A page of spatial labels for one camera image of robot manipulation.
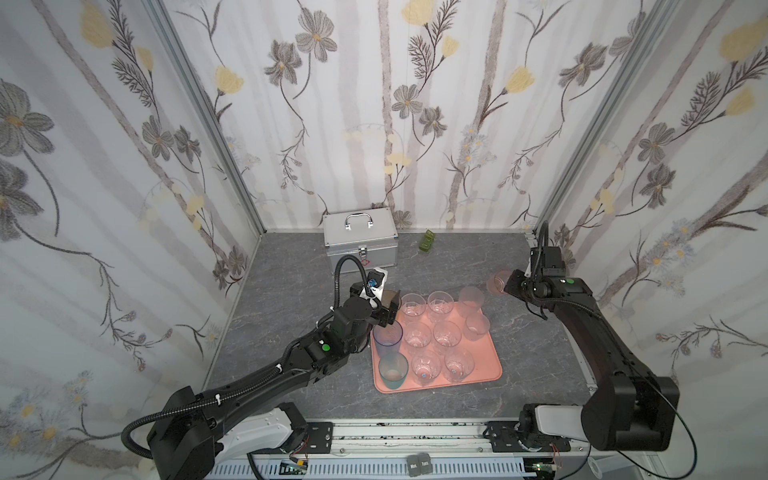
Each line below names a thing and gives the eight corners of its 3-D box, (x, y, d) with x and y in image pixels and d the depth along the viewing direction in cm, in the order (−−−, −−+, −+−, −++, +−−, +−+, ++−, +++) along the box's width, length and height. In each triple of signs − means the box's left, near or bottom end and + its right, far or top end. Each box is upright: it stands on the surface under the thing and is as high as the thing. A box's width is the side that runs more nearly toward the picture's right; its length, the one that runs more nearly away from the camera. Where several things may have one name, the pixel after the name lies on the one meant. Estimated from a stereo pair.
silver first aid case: (326, 276, 109) (317, 242, 95) (335, 228, 125) (328, 192, 111) (396, 276, 109) (397, 242, 95) (395, 228, 125) (396, 193, 111)
